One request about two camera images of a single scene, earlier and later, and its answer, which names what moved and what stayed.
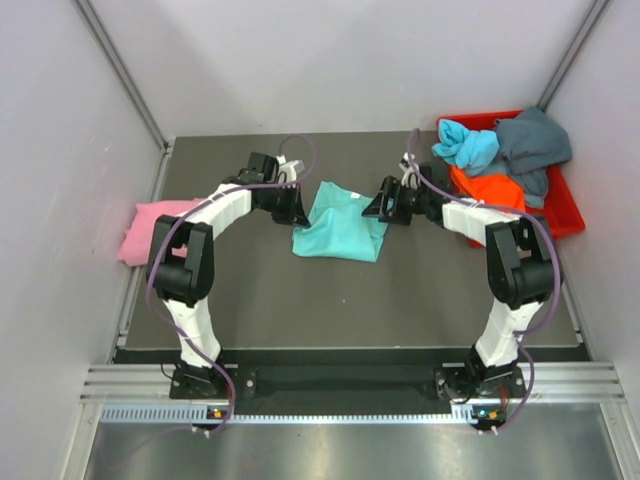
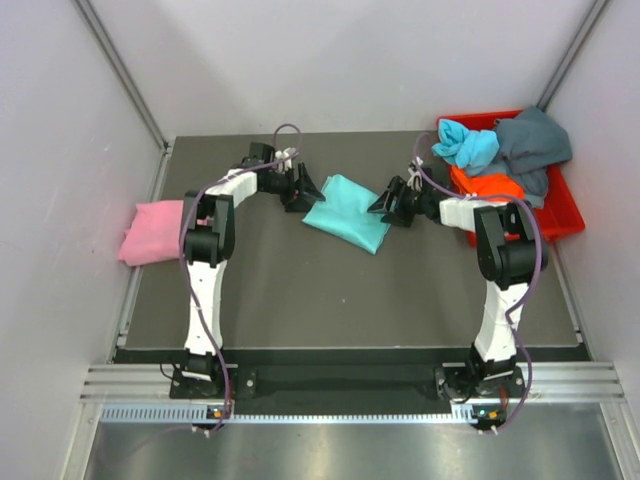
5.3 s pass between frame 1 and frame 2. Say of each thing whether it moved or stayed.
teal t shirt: moved
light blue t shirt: stayed
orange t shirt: stayed
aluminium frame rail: stayed
